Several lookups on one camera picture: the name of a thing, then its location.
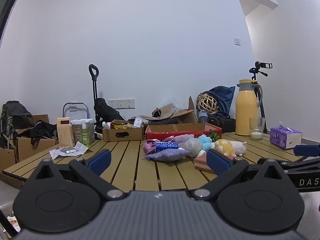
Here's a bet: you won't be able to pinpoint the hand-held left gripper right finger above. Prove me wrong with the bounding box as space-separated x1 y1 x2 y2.
192 149 293 202

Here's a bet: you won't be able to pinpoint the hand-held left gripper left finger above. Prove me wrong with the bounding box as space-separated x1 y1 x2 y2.
27 149 124 201

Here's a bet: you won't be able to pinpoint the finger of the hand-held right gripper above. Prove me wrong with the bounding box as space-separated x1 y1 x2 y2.
280 157 320 173
294 144 320 157

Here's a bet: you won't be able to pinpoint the pink sponge block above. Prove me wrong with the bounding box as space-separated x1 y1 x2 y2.
194 152 216 173

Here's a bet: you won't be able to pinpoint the yellow and white plush toy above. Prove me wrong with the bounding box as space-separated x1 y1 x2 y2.
214 139 247 157

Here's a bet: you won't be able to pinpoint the lavender towel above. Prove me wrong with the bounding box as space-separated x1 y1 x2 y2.
174 134 195 150

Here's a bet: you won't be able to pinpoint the red cardboard box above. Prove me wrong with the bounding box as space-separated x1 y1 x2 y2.
145 123 222 143

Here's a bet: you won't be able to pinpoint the pink toy item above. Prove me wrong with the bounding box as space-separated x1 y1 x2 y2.
143 136 175 154

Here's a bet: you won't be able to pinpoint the blue plush toy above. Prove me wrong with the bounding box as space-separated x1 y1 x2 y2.
199 134 215 153

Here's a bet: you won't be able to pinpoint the white paper sheets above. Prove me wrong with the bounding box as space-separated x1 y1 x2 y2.
49 141 93 159

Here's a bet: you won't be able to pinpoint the small brown cardboard box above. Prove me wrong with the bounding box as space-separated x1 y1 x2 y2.
102 124 144 142

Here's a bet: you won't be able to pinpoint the purple tissue box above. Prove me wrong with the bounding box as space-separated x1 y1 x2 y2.
270 124 302 150

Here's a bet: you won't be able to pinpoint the green liquid bottle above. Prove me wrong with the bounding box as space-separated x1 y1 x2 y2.
81 120 90 147

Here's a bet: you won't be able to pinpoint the grey mesh bath sponge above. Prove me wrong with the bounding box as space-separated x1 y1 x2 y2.
185 137 203 157

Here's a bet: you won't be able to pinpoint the clear grain jar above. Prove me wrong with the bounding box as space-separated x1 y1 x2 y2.
71 120 95 145

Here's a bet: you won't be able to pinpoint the beige carton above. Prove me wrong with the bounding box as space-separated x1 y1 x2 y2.
57 117 75 147

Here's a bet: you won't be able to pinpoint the glass cup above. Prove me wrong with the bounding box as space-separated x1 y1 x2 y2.
249 117 265 141

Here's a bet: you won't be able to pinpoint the black trolley bag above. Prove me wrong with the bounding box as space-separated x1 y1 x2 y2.
94 98 124 124

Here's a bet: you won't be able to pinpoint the purple sachet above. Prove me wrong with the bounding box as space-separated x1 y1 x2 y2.
143 149 192 162

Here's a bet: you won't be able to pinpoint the large open cardboard box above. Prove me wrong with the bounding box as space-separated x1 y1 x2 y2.
147 96 198 125

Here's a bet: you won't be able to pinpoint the folding stool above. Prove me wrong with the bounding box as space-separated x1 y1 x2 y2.
62 102 88 120

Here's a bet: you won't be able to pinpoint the yellow thermos jug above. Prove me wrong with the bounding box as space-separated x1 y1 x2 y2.
236 79 263 136

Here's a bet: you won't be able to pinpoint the rattan ball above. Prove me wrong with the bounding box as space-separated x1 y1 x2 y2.
197 93 219 112

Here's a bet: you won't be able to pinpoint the black clothing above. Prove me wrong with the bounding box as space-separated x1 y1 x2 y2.
15 120 58 140

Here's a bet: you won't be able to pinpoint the black trolley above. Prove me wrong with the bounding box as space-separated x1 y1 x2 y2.
88 64 105 130

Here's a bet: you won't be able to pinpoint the black tripod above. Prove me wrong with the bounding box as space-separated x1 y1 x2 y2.
249 61 273 132

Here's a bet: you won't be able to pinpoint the dark backpack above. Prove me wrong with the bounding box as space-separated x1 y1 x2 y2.
0 101 35 145

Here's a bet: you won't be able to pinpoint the wall socket plate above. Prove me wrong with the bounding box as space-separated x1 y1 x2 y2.
108 98 135 110

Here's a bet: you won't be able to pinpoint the dark window frame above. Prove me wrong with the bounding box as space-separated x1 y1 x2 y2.
0 0 22 45

